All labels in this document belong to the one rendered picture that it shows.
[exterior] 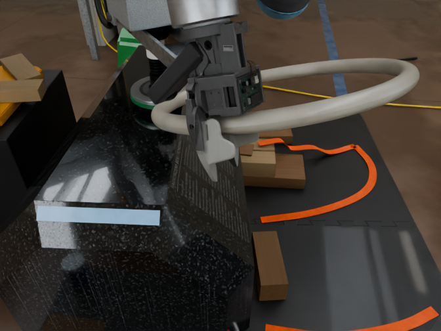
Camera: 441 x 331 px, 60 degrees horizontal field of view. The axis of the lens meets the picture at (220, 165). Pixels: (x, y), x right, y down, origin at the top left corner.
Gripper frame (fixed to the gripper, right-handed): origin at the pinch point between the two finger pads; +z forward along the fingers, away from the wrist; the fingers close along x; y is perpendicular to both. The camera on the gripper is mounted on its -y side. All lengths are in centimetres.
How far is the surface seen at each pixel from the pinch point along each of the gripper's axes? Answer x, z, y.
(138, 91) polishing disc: 53, -4, -68
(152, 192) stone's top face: 21.3, 18.1, -39.3
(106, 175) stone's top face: 20, 13, -54
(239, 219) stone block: 46, 38, -30
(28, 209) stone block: 2, 16, -66
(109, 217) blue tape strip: 11, 21, -46
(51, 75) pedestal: 67, -12, -137
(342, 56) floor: 352, 29, -83
